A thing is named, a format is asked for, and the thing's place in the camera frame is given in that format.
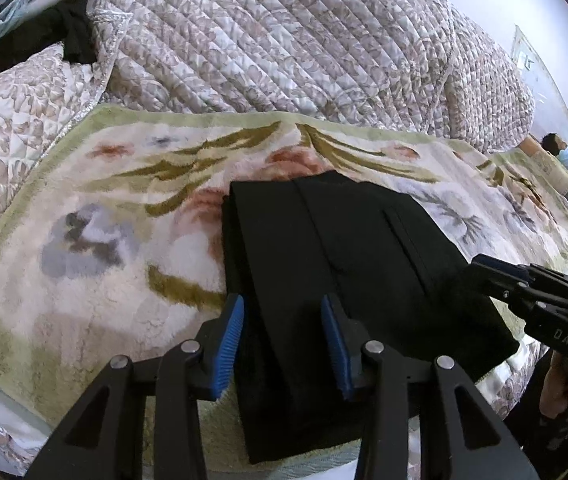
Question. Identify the pale wall poster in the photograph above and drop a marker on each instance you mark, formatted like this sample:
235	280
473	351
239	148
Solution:
523	50

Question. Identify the black pants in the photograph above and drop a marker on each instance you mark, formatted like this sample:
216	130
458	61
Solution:
343	240

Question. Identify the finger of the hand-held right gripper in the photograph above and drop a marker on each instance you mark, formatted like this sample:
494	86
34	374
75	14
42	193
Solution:
521	305
506	271

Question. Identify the quilted floral comforter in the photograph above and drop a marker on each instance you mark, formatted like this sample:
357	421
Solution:
289	35

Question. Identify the floral fleece blanket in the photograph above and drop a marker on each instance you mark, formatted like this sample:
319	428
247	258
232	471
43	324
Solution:
89	285

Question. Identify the pile of dark clothes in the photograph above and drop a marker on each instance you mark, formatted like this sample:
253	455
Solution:
79	35

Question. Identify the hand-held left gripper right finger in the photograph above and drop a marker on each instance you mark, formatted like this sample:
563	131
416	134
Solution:
336	350

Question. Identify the light blue garment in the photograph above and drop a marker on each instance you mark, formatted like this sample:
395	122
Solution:
14	10

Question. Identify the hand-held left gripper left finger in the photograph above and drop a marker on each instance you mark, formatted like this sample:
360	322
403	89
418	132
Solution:
229	345

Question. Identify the quilted floral bedsheet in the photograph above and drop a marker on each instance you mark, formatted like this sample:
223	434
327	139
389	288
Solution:
9	135

